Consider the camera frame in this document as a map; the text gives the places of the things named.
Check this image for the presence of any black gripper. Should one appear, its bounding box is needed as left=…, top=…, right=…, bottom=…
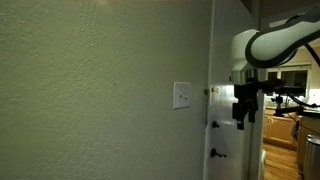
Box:
left=231, top=82, right=261, bottom=131

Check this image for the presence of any white door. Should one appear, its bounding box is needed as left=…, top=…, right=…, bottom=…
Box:
left=203, top=82, right=265, bottom=180

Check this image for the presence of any wooden kitchen cabinet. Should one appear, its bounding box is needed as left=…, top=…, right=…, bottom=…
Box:
left=262, top=107, right=300, bottom=150

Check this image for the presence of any metal door hinge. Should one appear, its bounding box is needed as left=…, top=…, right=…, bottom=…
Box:
left=203, top=88, right=211, bottom=127

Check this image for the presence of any long black door hook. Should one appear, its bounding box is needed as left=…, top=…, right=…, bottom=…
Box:
left=209, top=147, right=228, bottom=159

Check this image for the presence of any kitchen window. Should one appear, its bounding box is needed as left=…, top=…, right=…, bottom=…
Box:
left=265, top=63, right=312, bottom=98

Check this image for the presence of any metal trash can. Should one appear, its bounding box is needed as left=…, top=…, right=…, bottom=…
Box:
left=302, top=133, right=320, bottom=180

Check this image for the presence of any black camera stand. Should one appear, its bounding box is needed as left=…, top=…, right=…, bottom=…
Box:
left=270, top=94, right=305, bottom=118

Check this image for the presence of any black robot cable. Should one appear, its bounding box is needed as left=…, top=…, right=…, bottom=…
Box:
left=283, top=43, right=320, bottom=109

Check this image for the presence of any white light switch plate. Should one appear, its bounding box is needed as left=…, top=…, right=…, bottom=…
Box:
left=172, top=81, right=193, bottom=110

